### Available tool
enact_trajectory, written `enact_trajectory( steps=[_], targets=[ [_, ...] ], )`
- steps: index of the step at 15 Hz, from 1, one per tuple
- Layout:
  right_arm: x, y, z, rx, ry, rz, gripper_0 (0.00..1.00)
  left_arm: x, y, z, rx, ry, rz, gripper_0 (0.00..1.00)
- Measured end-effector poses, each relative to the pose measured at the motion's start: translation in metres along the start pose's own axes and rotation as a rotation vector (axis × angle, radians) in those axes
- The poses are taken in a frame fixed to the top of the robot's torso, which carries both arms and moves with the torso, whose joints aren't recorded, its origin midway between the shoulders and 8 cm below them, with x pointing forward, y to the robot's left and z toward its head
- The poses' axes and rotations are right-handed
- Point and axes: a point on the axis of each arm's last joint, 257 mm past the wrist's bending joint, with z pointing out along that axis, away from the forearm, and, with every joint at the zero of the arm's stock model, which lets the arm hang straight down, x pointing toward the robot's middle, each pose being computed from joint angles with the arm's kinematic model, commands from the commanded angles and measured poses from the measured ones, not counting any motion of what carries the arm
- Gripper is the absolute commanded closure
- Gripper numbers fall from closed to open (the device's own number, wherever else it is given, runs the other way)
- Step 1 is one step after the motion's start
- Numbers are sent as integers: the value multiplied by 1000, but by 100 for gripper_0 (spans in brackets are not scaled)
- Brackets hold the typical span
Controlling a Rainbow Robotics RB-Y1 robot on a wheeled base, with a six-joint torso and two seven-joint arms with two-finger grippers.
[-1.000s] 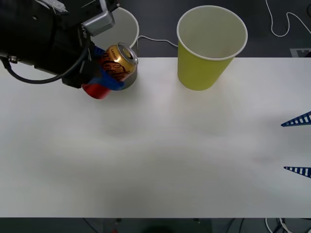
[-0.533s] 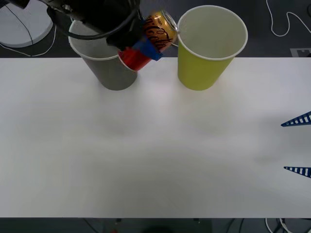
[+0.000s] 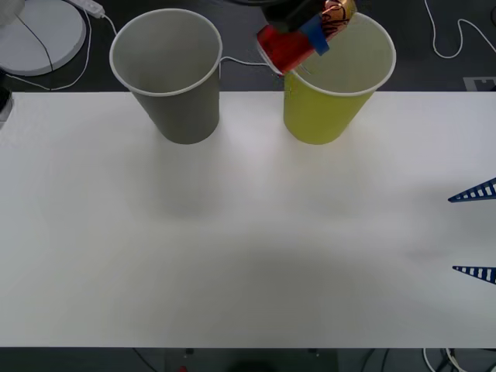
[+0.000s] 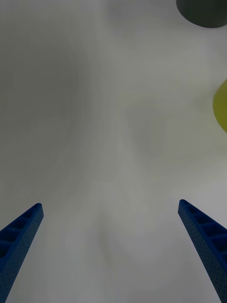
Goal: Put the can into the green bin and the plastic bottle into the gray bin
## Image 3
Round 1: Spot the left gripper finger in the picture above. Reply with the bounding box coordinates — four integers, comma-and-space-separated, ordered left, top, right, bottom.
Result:
299, 14, 331, 57

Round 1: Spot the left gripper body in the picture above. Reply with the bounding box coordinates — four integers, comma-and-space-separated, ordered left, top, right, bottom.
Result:
259, 0, 327, 35

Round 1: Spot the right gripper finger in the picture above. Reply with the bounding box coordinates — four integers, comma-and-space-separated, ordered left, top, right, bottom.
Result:
448, 177, 496, 204
452, 265, 496, 285

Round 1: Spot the red and gold drink can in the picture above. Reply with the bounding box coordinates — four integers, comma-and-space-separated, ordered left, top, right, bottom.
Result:
257, 0, 358, 78

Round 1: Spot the yellow-green plastic waste bin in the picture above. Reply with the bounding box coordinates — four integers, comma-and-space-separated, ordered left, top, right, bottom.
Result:
282, 11, 397, 146

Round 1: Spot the grey flat plate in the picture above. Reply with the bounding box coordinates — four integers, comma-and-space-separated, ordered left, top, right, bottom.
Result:
462, 77, 496, 93

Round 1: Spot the grey plastic waste bin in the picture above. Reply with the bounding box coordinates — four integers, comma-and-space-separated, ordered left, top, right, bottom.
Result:
109, 9, 223, 146

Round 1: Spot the white power strip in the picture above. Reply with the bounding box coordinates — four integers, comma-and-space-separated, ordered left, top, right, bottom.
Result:
72, 0, 105, 19

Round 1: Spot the white round disc base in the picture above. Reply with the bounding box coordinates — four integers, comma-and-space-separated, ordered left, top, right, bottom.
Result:
0, 0, 88, 77

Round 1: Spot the white power strip cable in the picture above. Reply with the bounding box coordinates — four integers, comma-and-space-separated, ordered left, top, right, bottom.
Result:
101, 13, 281, 78

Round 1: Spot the white cable bundle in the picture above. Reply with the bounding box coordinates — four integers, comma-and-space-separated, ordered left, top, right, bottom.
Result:
421, 347, 470, 372

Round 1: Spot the white wavy cable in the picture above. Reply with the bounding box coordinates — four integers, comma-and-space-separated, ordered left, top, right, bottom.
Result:
423, 0, 496, 60

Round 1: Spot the thin white looping cable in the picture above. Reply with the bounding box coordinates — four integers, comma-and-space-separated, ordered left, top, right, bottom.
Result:
7, 10, 93, 92

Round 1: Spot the black cable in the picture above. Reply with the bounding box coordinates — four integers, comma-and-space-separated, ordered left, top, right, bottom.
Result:
21, 21, 54, 74

